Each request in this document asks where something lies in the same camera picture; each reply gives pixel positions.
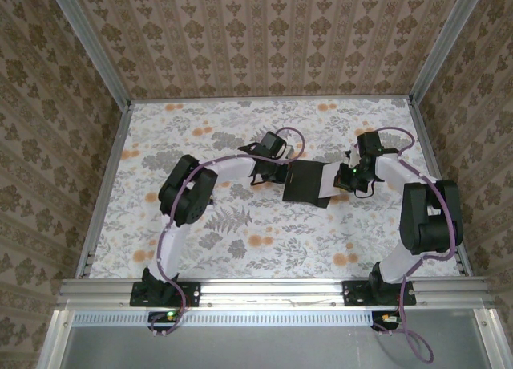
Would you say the black envelope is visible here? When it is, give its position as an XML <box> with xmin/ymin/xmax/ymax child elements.
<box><xmin>282</xmin><ymin>160</ymin><xmax>334</xmax><ymax>209</ymax></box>

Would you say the floral tablecloth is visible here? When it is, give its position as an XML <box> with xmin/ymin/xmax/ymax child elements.
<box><xmin>86</xmin><ymin>99</ymin><xmax>462</xmax><ymax>280</ymax></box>

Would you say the right controller board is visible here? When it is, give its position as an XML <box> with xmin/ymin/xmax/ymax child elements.
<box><xmin>371</xmin><ymin>310</ymin><xmax>406</xmax><ymax>332</ymax></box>

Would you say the grey metal panel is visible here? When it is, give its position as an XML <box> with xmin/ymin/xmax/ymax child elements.
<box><xmin>38</xmin><ymin>308</ymin><xmax>513</xmax><ymax>369</ymax></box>

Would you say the left controller board, green light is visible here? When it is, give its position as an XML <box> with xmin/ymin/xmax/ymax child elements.
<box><xmin>147</xmin><ymin>310</ymin><xmax>180</xmax><ymax>333</ymax></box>

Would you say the aluminium back rail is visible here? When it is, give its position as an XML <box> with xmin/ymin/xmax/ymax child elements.
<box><xmin>128</xmin><ymin>95</ymin><xmax>414</xmax><ymax>104</ymax></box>

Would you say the aluminium right side rail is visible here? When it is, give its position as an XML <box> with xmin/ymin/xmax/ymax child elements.
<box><xmin>406</xmin><ymin>98</ymin><xmax>472</xmax><ymax>278</ymax></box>

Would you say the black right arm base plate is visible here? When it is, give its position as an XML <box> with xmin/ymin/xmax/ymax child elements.
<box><xmin>342</xmin><ymin>279</ymin><xmax>418</xmax><ymax>308</ymax></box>

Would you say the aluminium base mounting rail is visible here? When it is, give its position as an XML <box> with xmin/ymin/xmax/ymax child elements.
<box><xmin>55</xmin><ymin>278</ymin><xmax>493</xmax><ymax>310</ymax></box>

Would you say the aluminium right frame post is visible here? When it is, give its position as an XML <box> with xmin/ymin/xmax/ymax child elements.
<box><xmin>407</xmin><ymin>0</ymin><xmax>484</xmax><ymax>105</ymax></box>

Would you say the aluminium frame post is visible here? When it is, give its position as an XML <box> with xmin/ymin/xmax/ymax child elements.
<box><xmin>407</xmin><ymin>0</ymin><xmax>484</xmax><ymax>105</ymax></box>
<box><xmin>42</xmin><ymin>0</ymin><xmax>134</xmax><ymax>107</ymax></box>

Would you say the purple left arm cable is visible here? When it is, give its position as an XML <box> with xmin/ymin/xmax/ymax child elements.
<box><xmin>150</xmin><ymin>126</ymin><xmax>308</xmax><ymax>339</ymax></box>

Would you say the slotted grey cable duct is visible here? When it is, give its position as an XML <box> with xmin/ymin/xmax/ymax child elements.
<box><xmin>71</xmin><ymin>310</ymin><xmax>376</xmax><ymax>326</ymax></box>

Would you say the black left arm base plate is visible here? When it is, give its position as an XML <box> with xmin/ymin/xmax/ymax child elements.
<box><xmin>128</xmin><ymin>280</ymin><xmax>202</xmax><ymax>308</ymax></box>

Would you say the aluminium left side rail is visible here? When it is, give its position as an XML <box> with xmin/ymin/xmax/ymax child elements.
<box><xmin>75</xmin><ymin>102</ymin><xmax>134</xmax><ymax>281</ymax></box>

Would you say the aluminium left frame post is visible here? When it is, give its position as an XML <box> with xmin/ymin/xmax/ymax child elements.
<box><xmin>42</xmin><ymin>0</ymin><xmax>134</xmax><ymax>107</ymax></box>

